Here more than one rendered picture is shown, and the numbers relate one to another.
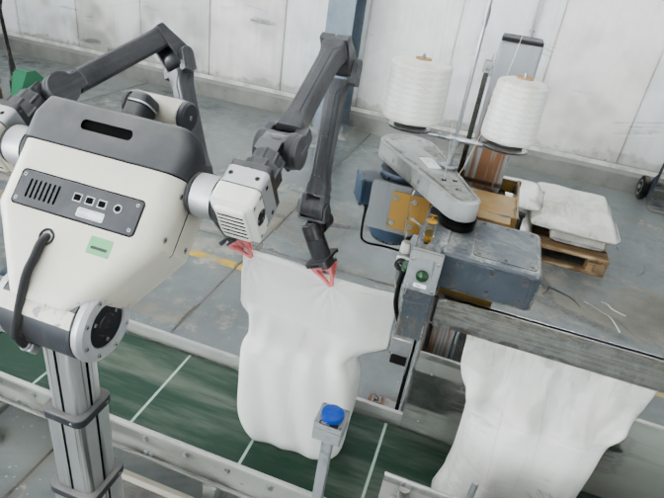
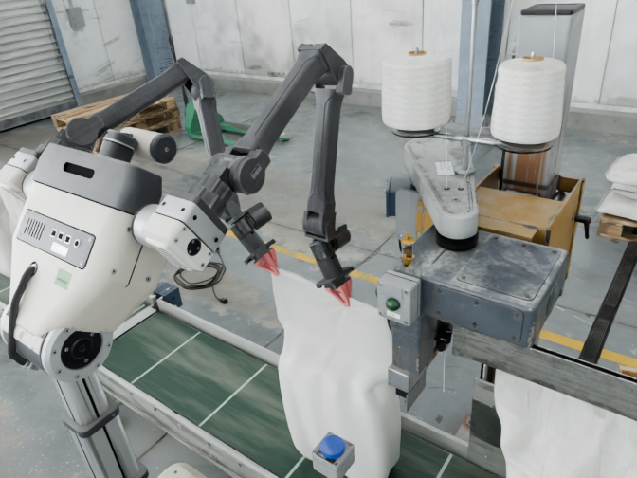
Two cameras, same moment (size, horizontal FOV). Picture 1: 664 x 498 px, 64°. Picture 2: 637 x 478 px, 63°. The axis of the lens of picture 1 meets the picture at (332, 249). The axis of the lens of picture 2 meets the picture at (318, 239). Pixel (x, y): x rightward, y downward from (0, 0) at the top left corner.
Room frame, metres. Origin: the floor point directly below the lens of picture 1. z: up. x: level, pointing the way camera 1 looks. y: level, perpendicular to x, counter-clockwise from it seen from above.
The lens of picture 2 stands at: (0.22, -0.44, 1.92)
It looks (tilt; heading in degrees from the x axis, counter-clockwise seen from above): 29 degrees down; 25
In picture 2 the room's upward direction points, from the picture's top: 5 degrees counter-clockwise
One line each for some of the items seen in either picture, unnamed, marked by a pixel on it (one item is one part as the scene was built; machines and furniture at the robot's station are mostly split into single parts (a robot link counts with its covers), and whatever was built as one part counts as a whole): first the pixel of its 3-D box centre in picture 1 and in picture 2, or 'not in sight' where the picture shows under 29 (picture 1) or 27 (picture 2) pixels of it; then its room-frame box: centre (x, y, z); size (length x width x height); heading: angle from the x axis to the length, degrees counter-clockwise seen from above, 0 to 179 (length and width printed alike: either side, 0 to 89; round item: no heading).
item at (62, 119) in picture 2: not in sight; (116, 111); (5.08, 4.33, 0.36); 1.20 x 0.82 x 0.14; 162
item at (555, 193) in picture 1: (570, 201); not in sight; (4.25, -1.93, 0.32); 0.68 x 0.45 x 0.15; 76
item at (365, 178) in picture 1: (368, 191); (398, 200); (1.59, -0.09, 1.25); 0.10 x 0.08 x 0.12; 11
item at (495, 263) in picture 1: (469, 280); (477, 305); (1.18, -0.36, 1.21); 0.30 x 0.25 x 0.30; 76
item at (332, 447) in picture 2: (332, 415); (333, 448); (1.01, -0.07, 0.84); 0.06 x 0.06 x 0.02
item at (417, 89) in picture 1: (417, 90); (416, 89); (1.47, -0.16, 1.61); 0.17 x 0.17 x 0.17
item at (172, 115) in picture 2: not in sight; (120, 121); (5.12, 4.34, 0.22); 1.21 x 0.84 x 0.14; 166
